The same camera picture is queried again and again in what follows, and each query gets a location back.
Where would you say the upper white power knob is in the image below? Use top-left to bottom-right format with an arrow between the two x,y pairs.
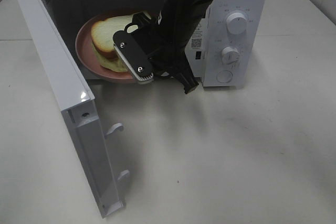
226,12 -> 247,35

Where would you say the white timer knob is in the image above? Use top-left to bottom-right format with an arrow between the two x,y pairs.
221,46 -> 240,65

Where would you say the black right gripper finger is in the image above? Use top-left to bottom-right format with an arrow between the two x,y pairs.
173,51 -> 198,94
131,12 -> 152,29

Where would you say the sandwich with lettuce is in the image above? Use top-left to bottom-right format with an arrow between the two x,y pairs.
90,13 -> 136,73

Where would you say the round white door-release button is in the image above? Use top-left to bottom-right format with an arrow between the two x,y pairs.
216,70 -> 233,83

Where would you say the pink round plate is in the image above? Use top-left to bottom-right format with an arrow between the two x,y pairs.
75,10 -> 135,84

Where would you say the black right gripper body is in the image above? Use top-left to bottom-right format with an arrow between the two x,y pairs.
132,0 -> 213,76

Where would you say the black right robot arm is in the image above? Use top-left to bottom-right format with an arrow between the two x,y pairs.
127,0 -> 213,93

